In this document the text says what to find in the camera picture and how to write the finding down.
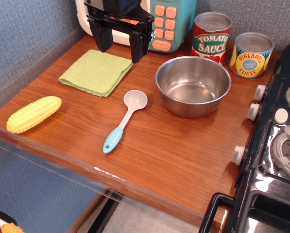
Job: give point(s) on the stainless steel pot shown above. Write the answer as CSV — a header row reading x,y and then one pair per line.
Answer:
x,y
191,86

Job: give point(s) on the white stove knob top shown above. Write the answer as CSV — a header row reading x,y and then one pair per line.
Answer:
x,y
259,93

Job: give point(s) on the orange object bottom left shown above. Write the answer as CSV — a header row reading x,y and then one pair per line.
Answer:
x,y
11,228

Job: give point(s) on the pineapple slices can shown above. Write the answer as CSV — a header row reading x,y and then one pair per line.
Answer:
x,y
251,54

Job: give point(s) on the tomato sauce can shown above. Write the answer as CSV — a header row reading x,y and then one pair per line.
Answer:
x,y
211,36

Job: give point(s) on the yellow plastic corn cob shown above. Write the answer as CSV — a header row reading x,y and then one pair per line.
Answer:
x,y
33,114

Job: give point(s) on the light green folded cloth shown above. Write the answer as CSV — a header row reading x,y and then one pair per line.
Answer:
x,y
96,73

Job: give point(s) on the teal toy microwave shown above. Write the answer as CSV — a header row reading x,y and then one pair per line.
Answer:
x,y
174,19

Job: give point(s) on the white spoon blue handle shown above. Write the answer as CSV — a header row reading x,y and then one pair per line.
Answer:
x,y
134,100

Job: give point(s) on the white stove knob bottom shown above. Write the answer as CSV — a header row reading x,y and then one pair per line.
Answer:
x,y
238,154

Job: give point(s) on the white stove knob middle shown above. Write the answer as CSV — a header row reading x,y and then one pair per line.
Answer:
x,y
253,111

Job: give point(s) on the black toy stove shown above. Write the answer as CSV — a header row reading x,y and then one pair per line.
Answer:
x,y
262,200

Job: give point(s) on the white stove knob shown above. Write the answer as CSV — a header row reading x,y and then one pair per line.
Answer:
x,y
259,93
253,111
238,154

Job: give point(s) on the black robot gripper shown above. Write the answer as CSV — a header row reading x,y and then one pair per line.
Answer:
x,y
125,16

